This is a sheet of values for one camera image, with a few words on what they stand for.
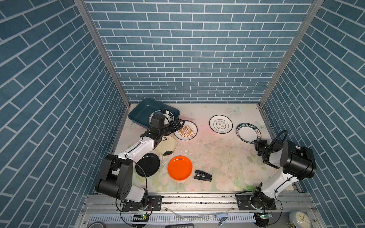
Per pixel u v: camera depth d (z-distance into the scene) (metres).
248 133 1.05
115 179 0.43
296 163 0.50
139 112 1.13
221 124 1.08
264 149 0.86
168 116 1.09
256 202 0.69
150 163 0.87
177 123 0.77
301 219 0.67
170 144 0.98
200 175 0.82
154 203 0.74
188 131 1.02
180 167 0.88
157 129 0.68
